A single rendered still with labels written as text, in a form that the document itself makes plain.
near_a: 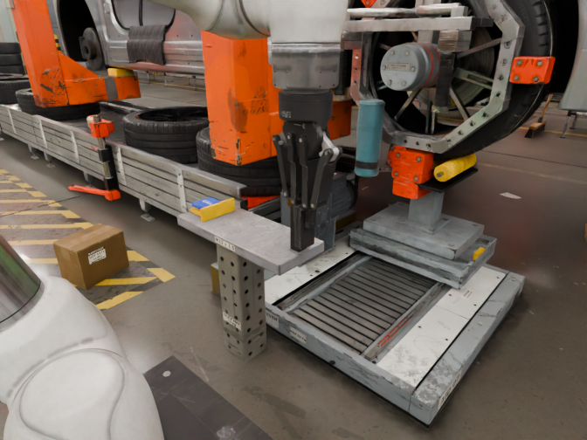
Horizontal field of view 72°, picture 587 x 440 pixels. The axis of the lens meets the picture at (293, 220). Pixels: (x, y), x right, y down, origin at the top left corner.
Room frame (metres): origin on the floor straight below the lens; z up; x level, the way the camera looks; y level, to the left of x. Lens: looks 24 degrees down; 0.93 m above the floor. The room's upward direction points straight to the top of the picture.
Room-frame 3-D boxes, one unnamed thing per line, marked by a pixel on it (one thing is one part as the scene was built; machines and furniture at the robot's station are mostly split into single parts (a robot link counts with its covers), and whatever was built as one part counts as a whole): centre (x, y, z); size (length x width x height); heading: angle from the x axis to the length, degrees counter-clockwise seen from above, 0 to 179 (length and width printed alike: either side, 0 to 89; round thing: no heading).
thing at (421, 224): (1.53, -0.55, 0.32); 0.40 x 0.30 x 0.28; 48
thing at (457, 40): (1.14, -0.42, 0.93); 0.09 x 0.05 x 0.05; 138
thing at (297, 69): (0.57, -0.02, 0.89); 0.09 x 0.09 x 0.06
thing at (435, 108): (1.12, -0.40, 0.83); 0.04 x 0.04 x 0.16
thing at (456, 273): (1.53, -0.55, 0.13); 0.50 x 0.36 x 0.10; 48
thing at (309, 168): (0.56, -0.03, 0.75); 0.04 x 0.01 x 0.11; 130
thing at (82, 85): (3.03, 1.39, 0.69); 0.52 x 0.17 x 0.35; 138
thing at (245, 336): (1.03, 0.16, 0.21); 0.10 x 0.10 x 0.42; 48
